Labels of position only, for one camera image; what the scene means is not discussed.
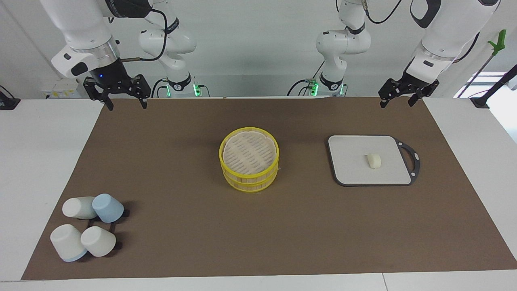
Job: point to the white cup with blue rim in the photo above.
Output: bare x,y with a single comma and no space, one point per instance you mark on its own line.
76,207
66,242

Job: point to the black cup rack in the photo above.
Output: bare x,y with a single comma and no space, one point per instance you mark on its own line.
100,223

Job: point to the white steamed bun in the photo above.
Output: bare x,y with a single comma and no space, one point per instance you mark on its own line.
373,160

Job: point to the white box with yellow labels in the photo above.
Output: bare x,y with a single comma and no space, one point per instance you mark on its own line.
60,89

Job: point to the light blue cup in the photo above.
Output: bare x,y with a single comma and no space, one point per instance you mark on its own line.
108,208

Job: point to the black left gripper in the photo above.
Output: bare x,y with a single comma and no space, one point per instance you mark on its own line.
412,85

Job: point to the black clamp at table edge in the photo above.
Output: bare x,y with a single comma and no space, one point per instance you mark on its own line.
7,102

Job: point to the black camera stand pole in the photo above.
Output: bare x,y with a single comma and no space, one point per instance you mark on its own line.
494,87

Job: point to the green clamp on thin rod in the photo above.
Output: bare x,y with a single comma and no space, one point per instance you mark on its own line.
499,42

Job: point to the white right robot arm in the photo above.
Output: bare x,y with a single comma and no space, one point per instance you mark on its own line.
80,24

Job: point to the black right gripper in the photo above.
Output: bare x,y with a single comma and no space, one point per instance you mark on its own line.
109,79

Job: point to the brown table mat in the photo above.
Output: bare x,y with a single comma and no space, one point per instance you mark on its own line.
181,226

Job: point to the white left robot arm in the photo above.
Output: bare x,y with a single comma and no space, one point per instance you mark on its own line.
452,24

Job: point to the yellow bamboo steamer base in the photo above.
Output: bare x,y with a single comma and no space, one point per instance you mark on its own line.
250,184

